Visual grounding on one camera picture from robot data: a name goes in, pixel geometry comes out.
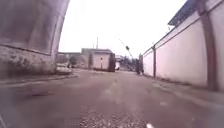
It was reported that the beige wall with brown posts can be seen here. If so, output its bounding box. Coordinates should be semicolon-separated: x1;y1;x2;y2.
138;0;224;92

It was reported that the dirt strip along wall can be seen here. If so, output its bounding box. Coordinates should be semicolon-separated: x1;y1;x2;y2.
143;73;224;111

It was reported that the large grey concrete building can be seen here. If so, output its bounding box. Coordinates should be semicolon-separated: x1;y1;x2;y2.
0;0;71;79

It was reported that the cracked grey-brown asphalt road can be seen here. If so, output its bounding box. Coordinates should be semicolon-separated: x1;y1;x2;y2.
0;69;224;128

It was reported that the concrete pavement with kerb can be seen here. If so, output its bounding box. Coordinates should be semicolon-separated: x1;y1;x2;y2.
0;73;79;86

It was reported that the small pale building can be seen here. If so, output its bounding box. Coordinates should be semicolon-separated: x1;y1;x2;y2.
80;47;117;73

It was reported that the slanted barrier pole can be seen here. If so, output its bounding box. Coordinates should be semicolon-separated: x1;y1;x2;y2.
118;38;138;64

